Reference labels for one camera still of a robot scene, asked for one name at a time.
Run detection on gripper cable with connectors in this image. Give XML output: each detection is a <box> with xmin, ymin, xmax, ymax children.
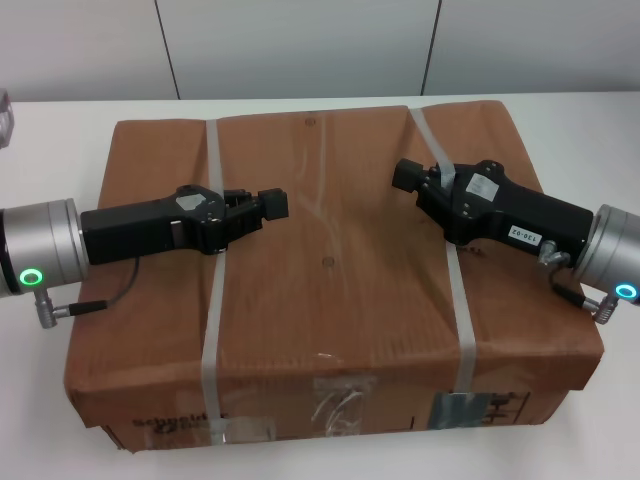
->
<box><xmin>536</xmin><ymin>239</ymin><xmax>624</xmax><ymax>327</ymax></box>
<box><xmin>33</xmin><ymin>256</ymin><xmax>142</xmax><ymax>330</ymax></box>

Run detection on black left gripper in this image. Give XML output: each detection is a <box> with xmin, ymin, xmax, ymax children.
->
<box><xmin>79</xmin><ymin>183</ymin><xmax>291</xmax><ymax>266</ymax></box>

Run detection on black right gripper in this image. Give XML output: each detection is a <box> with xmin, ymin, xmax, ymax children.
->
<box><xmin>391</xmin><ymin>158</ymin><xmax>595</xmax><ymax>257</ymax></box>

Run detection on left gripper cable with connectors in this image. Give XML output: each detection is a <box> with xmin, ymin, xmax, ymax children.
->
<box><xmin>33</xmin><ymin>256</ymin><xmax>142</xmax><ymax>330</ymax></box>

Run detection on right gripper cable with connectors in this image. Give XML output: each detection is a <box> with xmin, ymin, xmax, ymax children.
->
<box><xmin>536</xmin><ymin>239</ymin><xmax>624</xmax><ymax>327</ymax></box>

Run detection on brown cardboard box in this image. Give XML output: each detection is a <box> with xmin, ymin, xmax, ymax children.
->
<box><xmin>63</xmin><ymin>99</ymin><xmax>607</xmax><ymax>454</ymax></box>

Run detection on white plastic packing strap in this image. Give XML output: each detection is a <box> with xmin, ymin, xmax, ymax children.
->
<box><xmin>408</xmin><ymin>106</ymin><xmax>479</xmax><ymax>399</ymax></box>
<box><xmin>199</xmin><ymin>118</ymin><xmax>230</xmax><ymax>444</ymax></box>

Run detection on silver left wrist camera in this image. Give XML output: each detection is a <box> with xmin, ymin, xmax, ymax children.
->
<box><xmin>0</xmin><ymin>88</ymin><xmax>17</xmax><ymax>149</ymax></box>

